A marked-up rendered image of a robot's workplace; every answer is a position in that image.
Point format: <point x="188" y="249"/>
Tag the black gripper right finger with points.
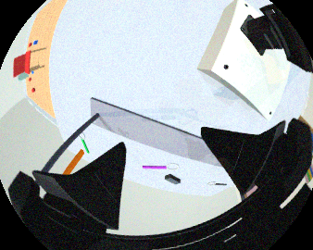
<point x="243" y="155"/>

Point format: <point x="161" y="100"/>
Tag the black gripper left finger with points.
<point x="95" y="189"/>

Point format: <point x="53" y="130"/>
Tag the orange handle with grey ring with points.
<point x="74" y="162"/>

